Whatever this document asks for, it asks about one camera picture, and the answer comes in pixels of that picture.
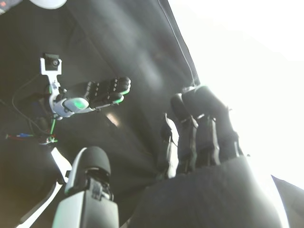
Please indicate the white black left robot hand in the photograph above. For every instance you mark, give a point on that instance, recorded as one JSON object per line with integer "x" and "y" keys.
{"x": 213, "y": 190}

